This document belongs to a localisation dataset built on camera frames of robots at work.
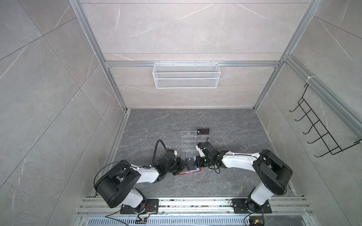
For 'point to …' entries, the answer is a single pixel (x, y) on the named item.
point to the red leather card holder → (198, 169)
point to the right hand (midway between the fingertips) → (194, 162)
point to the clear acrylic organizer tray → (189, 140)
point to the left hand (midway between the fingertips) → (190, 161)
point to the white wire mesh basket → (186, 75)
